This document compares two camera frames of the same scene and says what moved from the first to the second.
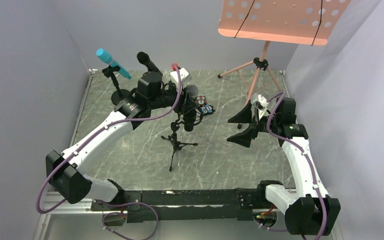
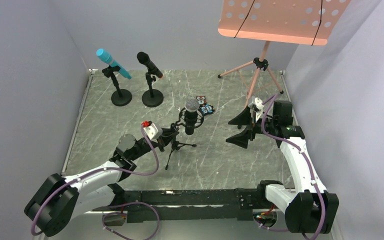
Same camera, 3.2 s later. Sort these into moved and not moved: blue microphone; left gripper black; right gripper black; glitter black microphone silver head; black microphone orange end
Moved: left gripper black; glitter black microphone silver head
Not moved: blue microphone; right gripper black; black microphone orange end
